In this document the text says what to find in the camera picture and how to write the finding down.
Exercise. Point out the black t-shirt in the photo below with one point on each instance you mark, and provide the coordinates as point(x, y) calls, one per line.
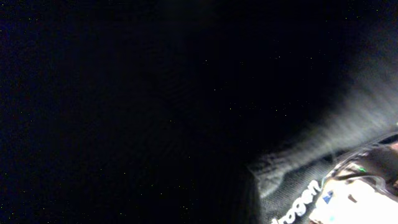
point(186, 111)

